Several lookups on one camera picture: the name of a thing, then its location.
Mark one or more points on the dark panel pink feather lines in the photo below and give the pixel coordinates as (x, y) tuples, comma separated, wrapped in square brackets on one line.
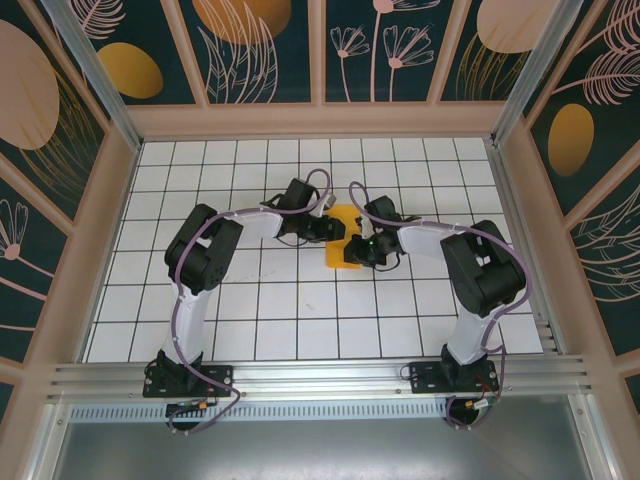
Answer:
[(610, 260)]

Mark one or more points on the aluminium side rail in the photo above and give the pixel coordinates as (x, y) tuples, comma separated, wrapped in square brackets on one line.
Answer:
[(511, 200)]

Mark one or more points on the dark panel with pink flowers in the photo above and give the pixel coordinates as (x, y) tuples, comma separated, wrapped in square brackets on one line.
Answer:
[(360, 75)]

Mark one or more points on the yellow square paper sheet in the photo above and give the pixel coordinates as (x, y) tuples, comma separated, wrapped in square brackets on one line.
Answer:
[(336, 255)]

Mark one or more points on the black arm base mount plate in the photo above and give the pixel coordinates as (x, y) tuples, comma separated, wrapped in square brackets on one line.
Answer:
[(220, 380), (425, 377)]

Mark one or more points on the dark panel orange oval feathers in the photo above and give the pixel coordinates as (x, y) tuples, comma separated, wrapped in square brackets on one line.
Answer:
[(600, 150)]

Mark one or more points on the dark panel orange circle leaves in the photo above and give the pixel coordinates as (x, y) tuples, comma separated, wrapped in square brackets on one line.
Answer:
[(250, 60)]

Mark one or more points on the aluminium corner post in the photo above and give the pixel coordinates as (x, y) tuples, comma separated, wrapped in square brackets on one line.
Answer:
[(537, 75), (95, 75)]

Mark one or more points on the dark panel large pink oval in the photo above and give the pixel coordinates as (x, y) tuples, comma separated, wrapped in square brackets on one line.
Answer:
[(50, 150)]

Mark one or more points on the dark panel pink oval gold leaves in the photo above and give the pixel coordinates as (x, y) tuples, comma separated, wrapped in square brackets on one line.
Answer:
[(480, 75)]

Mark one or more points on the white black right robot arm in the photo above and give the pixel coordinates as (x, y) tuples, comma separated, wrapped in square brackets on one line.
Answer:
[(465, 335)]

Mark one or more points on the long aluminium mounting rail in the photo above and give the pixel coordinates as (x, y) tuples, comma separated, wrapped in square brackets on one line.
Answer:
[(320, 375)]

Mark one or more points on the grey metal sheet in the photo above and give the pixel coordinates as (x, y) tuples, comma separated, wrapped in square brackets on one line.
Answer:
[(320, 450)]

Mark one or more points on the dark panel single pink flower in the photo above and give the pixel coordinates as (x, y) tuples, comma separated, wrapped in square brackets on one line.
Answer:
[(25, 300)]

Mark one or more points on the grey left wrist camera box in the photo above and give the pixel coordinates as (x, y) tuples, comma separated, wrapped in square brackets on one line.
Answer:
[(330, 199)]

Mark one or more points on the dark panel with yellow oval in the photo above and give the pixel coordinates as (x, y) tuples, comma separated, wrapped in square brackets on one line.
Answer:
[(160, 50)]

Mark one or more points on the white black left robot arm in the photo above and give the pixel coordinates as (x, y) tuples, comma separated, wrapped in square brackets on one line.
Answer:
[(190, 325)]

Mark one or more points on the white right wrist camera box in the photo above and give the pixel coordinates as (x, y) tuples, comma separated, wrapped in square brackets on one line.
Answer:
[(367, 230)]

